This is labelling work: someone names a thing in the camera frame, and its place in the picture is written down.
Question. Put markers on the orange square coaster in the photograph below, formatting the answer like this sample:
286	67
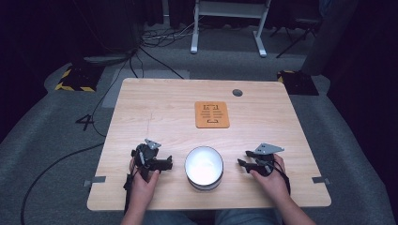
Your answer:
212	114

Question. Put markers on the black yellow striped floor plate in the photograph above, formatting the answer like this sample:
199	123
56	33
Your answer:
298	82
78	78

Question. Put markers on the black tape floor mark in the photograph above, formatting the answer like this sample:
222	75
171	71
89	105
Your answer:
86	121

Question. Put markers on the person's left leg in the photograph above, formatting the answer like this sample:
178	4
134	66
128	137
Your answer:
169	218

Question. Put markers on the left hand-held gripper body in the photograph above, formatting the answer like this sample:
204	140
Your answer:
146	153

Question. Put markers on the person's right leg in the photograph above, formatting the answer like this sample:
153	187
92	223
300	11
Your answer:
247	217

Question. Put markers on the person's right hand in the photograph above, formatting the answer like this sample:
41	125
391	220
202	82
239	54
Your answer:
275	186

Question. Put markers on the grey curtain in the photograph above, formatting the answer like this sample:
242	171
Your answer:
331	34

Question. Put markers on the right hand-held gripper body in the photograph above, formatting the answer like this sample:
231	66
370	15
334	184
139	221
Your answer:
265	162

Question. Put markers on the white desk frame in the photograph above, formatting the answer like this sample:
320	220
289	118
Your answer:
230	9

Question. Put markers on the grey tape strip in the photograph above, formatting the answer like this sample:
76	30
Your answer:
320	180

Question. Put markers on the black tripod stand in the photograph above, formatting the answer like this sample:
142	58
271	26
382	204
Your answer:
297	36

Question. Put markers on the white bowl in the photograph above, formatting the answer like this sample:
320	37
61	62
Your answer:
204	167

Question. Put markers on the person's leg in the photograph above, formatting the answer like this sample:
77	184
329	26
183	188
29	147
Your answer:
169	218
247	217

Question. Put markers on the person's left hand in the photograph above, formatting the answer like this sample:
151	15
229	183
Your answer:
142	187

